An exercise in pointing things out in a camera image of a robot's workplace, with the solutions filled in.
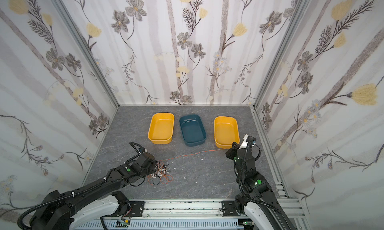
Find black white cables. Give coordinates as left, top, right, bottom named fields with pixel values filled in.
left=151, top=161, right=172, bottom=186

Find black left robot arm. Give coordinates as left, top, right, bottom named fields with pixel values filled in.
left=17, top=142, right=156, bottom=230

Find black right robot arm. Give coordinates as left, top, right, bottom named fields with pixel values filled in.
left=226, top=135, right=296, bottom=230

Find right yellow plastic tray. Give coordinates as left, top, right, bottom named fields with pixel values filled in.
left=214, top=116, right=240, bottom=149

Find yellow plastic tray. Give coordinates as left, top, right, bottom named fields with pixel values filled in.
left=148, top=113, right=175, bottom=145
left=214, top=116, right=240, bottom=149

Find left yellow plastic tray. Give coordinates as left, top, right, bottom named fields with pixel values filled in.
left=148, top=113, right=175, bottom=145

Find teal plastic tray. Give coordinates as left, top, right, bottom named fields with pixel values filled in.
left=179, top=115, right=207, bottom=147

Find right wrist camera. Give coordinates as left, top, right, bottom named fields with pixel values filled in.
left=241, top=135, right=257, bottom=149

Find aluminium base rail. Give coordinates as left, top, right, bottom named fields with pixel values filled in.
left=74, top=198, right=310, bottom=230

